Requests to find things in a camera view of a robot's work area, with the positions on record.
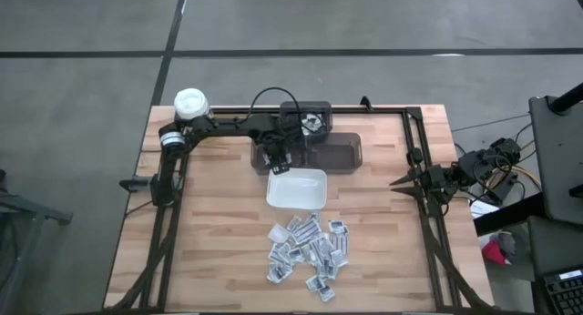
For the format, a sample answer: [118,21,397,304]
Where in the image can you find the black keyboard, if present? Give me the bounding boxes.
[541,267,583,315]

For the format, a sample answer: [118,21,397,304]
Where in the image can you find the white paper sheet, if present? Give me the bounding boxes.
[468,198,501,220]

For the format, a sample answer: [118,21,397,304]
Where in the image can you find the yellow cable bundle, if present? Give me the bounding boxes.
[517,164,543,191]

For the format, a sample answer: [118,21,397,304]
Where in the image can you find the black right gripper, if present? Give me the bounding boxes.
[389,148,457,219]

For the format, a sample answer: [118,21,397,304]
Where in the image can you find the plain white packet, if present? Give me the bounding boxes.
[268,223,292,246]

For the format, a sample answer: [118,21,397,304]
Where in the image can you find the white plastic bin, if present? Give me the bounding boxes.
[265,168,329,212]

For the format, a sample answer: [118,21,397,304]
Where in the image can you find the red cloth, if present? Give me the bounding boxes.
[480,239,509,268]

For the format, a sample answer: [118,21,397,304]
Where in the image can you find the blue-striped white bandage packet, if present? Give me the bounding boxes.
[291,216,322,245]

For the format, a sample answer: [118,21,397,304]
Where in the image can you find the small translucent grey bin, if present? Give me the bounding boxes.
[279,100,333,142]

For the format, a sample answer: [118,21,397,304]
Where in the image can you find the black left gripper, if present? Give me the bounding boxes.
[260,119,308,171]

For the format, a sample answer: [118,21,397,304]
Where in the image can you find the grey metal stand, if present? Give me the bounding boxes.
[0,168,75,315]

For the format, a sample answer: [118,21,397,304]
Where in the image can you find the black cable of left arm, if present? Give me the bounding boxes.
[248,86,304,125]

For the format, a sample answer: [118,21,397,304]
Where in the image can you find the yellow white Lysol wipes canister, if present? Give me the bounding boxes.
[173,87,215,125]

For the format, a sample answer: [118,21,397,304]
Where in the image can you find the large translucent grey bin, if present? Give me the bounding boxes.
[251,131,364,176]

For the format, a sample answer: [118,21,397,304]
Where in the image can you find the dark grey side desk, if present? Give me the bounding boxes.
[527,82,583,226]

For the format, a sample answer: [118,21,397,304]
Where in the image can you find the black power box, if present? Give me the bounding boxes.
[486,172,521,206]

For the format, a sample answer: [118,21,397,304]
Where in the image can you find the black bracket on table edge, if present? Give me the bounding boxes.
[118,175,152,194]

